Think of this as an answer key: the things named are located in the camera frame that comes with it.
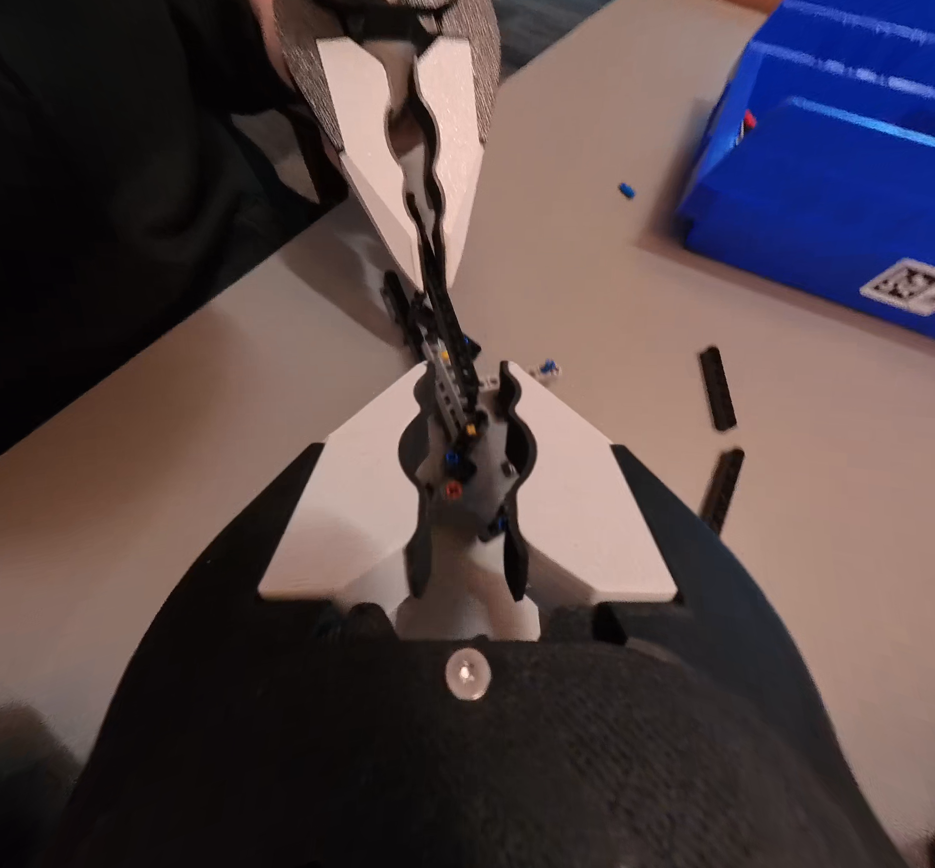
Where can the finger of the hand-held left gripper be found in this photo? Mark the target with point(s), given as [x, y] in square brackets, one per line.
[456, 130]
[361, 123]

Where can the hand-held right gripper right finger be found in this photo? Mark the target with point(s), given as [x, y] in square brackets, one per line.
[592, 517]

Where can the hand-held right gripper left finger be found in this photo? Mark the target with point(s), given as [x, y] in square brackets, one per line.
[343, 517]

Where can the black and grey brick assembly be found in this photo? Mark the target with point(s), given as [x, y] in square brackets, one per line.
[449, 342]

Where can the grey desk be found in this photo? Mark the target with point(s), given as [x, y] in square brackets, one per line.
[584, 262]

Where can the person's left hand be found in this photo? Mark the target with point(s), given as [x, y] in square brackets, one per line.
[269, 28]

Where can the long black brick beam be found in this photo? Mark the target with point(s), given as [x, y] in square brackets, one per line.
[723, 488]

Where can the short black brick beam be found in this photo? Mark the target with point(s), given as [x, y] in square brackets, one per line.
[718, 390]

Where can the person's dark clothing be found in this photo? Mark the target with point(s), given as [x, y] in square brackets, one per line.
[109, 189]

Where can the blue storage bin with tag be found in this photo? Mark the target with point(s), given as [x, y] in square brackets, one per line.
[818, 196]

